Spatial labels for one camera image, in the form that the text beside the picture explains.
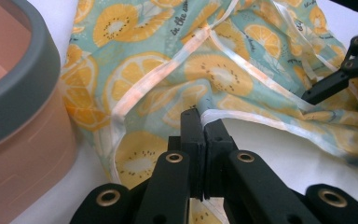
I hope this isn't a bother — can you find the pink bin with grey rim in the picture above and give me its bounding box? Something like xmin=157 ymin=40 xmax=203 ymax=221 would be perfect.
xmin=0 ymin=0 xmax=78 ymax=224

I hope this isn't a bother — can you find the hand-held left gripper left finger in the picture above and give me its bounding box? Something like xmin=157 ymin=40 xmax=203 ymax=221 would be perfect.
xmin=167 ymin=107 xmax=207 ymax=201

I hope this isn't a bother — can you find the white board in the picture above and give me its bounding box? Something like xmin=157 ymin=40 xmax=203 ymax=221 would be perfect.
xmin=10 ymin=0 xmax=358 ymax=224

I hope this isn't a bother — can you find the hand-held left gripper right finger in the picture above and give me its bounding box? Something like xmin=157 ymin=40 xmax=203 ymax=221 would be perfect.
xmin=202 ymin=119 xmax=241 ymax=200

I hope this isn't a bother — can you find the orange slice print cloth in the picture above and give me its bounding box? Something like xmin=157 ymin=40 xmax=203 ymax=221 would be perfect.
xmin=59 ymin=0 xmax=358 ymax=224

